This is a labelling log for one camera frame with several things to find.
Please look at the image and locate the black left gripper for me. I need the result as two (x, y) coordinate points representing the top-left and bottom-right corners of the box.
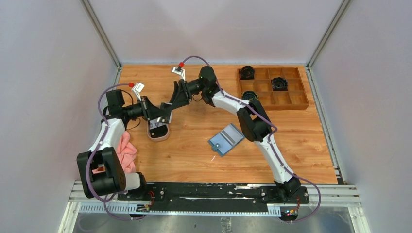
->
(122, 97), (167, 122)

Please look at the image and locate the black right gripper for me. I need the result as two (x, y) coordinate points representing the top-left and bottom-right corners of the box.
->
(168, 80), (206, 111)

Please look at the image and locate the black VIP card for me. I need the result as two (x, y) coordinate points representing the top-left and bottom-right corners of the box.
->
(149, 125), (169, 139)

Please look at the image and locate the blue leather card holder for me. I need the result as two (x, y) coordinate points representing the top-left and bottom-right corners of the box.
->
(208, 123), (245, 157)

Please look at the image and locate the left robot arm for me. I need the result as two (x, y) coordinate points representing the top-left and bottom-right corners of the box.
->
(76, 88), (173, 202)

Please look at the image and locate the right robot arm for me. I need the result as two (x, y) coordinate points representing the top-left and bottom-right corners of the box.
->
(171, 65), (301, 203)

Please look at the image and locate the pink cloth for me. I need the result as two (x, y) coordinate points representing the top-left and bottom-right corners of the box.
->
(116, 131), (137, 173)

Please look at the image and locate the black blue rosette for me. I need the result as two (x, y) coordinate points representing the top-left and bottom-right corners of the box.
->
(241, 91), (258, 101)

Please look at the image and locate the black rosette top left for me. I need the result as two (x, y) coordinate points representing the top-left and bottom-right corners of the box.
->
(239, 66), (255, 80)

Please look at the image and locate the black rosette middle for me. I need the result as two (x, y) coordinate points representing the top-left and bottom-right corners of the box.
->
(271, 77), (288, 91)

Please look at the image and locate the wooden compartment tray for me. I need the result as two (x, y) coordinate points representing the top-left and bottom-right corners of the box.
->
(237, 66), (309, 111)

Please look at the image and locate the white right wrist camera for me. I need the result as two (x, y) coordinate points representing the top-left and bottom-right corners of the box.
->
(172, 66), (186, 81)

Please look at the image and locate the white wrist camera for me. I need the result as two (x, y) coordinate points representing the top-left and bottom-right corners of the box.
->
(132, 83), (145, 101)
(172, 66), (186, 81)

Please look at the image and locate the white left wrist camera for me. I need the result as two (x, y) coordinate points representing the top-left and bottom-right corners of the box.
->
(132, 83), (145, 101)

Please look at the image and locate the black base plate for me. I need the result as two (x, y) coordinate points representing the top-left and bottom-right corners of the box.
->
(118, 182), (309, 214)

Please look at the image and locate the aluminium frame rail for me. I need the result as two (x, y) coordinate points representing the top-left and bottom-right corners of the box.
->
(69, 181), (361, 217)

